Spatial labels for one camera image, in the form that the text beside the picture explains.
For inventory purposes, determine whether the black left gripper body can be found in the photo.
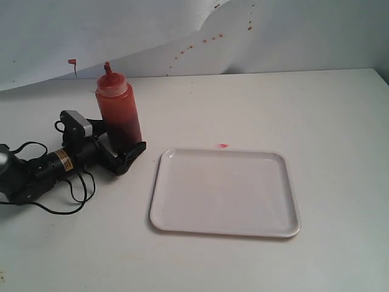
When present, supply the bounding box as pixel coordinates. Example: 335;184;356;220
61;133;119;176

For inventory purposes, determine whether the red ketchup squeeze bottle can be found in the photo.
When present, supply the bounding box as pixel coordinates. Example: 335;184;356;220
95;61;142;154

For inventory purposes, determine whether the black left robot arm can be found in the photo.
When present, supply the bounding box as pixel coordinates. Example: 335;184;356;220
1;110;146;206

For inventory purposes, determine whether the white rectangular tray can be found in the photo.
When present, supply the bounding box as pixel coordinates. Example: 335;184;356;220
150;148;301;238

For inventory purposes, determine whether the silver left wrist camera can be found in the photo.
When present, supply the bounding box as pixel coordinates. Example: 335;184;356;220
54;110;93;145

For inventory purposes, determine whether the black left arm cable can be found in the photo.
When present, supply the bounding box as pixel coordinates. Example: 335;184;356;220
0;141;95;215

